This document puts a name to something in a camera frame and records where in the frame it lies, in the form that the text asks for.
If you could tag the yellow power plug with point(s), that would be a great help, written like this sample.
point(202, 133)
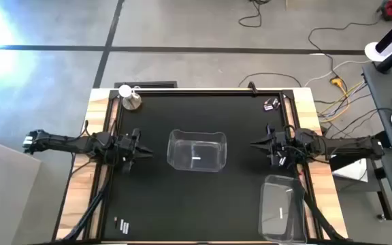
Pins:
point(335, 81)

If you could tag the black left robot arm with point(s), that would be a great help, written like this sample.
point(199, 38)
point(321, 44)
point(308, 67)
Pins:
point(63, 141)

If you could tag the white box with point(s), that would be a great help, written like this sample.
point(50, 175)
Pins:
point(352, 171)

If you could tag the grey cabinet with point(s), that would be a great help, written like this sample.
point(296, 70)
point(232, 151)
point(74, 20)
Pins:
point(5, 197)

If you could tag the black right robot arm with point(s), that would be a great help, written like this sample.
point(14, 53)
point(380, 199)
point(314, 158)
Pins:
point(345, 146)

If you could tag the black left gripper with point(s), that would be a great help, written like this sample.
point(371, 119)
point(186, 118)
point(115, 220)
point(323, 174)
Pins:
point(128, 149)

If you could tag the black floor leg bar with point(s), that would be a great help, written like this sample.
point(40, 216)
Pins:
point(384, 200)

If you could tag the black metal beam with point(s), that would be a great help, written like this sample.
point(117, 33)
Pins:
point(339, 163)

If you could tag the black table mat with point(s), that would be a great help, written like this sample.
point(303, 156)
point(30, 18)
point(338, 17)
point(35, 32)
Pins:
point(199, 204)

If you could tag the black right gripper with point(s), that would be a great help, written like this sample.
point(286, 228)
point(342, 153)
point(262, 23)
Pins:
point(279, 146)

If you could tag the clear plastic bin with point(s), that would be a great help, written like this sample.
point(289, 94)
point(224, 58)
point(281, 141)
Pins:
point(277, 190)
point(182, 143)

